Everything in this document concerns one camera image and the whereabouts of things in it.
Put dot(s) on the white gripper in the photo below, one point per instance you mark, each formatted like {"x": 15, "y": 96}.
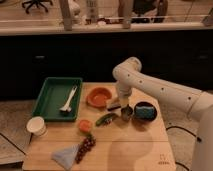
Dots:
{"x": 123, "y": 93}

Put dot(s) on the black whiteboard eraser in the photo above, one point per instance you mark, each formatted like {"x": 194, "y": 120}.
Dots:
{"x": 113, "y": 106}

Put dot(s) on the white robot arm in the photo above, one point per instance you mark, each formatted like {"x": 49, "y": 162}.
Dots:
{"x": 196, "y": 103}

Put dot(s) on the red bowl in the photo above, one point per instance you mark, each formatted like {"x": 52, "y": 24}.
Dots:
{"x": 98, "y": 96}

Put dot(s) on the small metal cup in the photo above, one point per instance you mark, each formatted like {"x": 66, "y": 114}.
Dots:
{"x": 126, "y": 113}

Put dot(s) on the blue sponge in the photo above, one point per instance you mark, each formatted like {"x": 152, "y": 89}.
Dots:
{"x": 144, "y": 112}

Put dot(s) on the green cucumber toy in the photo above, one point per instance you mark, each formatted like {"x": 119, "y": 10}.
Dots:
{"x": 106, "y": 119}

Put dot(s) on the orange carrot toy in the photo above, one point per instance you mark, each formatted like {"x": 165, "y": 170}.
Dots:
{"x": 85, "y": 126}

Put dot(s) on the wooden cutting board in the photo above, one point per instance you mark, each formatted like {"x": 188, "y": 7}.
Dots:
{"x": 120, "y": 146}

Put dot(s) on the white spatula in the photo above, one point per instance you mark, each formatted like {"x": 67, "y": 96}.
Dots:
{"x": 66, "y": 107}

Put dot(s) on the purple grapes bunch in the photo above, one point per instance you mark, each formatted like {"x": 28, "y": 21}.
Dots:
{"x": 87, "y": 144}

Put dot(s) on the green plastic tray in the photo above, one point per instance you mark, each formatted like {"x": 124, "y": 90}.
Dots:
{"x": 53, "y": 95}

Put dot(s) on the light blue cloth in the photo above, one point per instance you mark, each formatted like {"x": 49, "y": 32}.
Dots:
{"x": 65, "y": 157}

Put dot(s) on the white paper cup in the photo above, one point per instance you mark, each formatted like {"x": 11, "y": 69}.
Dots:
{"x": 36, "y": 125}

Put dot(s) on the black office chair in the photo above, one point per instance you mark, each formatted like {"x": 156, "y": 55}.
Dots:
{"x": 29, "y": 3}

